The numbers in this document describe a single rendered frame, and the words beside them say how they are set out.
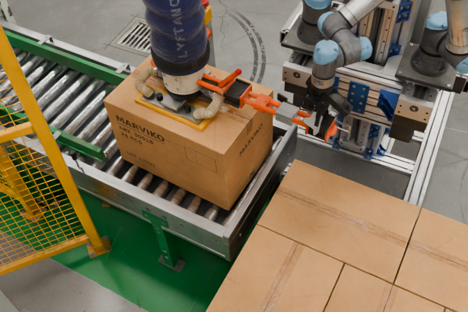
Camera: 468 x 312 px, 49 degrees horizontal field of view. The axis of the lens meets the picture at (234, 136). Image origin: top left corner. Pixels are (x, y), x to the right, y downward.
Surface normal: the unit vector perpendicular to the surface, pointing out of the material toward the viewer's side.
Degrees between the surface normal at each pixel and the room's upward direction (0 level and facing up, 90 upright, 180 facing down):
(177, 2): 78
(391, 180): 0
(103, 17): 0
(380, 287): 0
